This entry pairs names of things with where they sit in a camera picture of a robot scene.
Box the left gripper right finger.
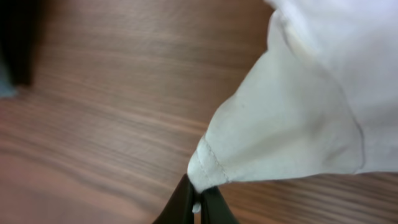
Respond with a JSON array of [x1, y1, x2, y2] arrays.
[[201, 187, 239, 224]]

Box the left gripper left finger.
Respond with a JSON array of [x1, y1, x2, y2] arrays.
[[153, 174, 195, 224]]

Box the white t-shirt with black print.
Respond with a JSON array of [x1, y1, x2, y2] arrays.
[[187, 0, 397, 192]]

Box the black folded garment on top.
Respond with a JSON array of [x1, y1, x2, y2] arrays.
[[1, 0, 43, 85]]

